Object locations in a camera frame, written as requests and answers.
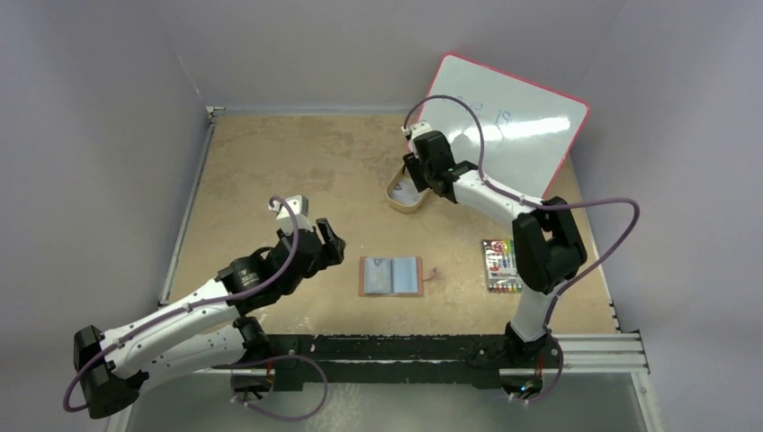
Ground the white VIP credit card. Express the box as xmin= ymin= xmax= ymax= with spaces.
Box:
xmin=363 ymin=257 xmax=392 ymax=294

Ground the pink leather card holder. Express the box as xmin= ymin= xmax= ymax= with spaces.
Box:
xmin=358 ymin=256 xmax=439 ymax=297

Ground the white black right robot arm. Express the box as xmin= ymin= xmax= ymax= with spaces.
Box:
xmin=403 ymin=130 xmax=588 ymax=366

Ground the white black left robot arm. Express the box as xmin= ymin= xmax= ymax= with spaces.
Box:
xmin=63 ymin=218 xmax=346 ymax=419

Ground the VIP card lying in tray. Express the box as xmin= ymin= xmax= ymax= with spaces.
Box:
xmin=390 ymin=179 xmax=420 ymax=206

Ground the beige oval tray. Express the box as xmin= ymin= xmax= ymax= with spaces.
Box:
xmin=385 ymin=166 xmax=429 ymax=214

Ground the pink framed whiteboard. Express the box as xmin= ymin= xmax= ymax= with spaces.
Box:
xmin=419 ymin=53 xmax=589 ymax=197

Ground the marker pen pack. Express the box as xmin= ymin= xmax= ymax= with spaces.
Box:
xmin=481 ymin=239 xmax=525 ymax=293

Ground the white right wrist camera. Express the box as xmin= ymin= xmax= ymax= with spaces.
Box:
xmin=404 ymin=121 xmax=433 ymax=142

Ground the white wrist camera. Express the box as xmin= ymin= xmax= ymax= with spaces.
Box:
xmin=404 ymin=121 xmax=433 ymax=142
xmin=268 ymin=194 xmax=313 ymax=235

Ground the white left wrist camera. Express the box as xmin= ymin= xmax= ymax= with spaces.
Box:
xmin=268 ymin=194 xmax=313 ymax=235

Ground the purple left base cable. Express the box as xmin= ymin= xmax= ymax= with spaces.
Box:
xmin=229 ymin=349 xmax=333 ymax=422

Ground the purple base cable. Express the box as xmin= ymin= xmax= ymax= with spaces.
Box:
xmin=507 ymin=339 xmax=568 ymax=407
xmin=229 ymin=349 xmax=333 ymax=422

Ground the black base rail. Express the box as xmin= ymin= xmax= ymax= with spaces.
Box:
xmin=232 ymin=334 xmax=563 ymax=392

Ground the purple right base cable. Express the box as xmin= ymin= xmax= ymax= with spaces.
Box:
xmin=507 ymin=339 xmax=568 ymax=407

